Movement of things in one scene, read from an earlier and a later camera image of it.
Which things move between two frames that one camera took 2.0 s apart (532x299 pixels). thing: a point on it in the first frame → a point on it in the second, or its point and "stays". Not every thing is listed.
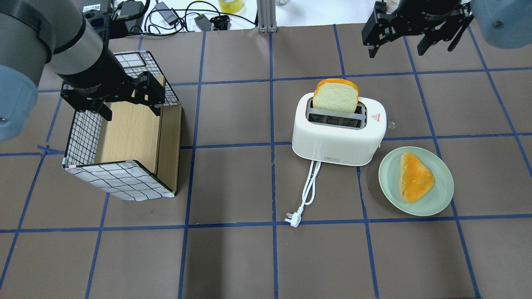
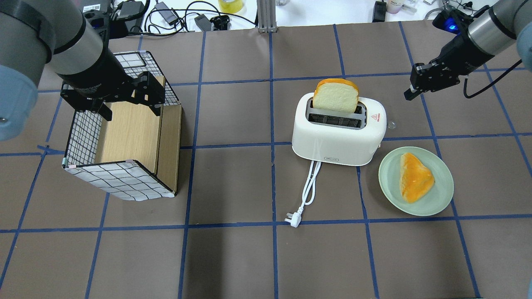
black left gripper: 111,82 stays
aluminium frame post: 267,16 stays
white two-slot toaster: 338,138 stays
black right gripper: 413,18 → 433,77
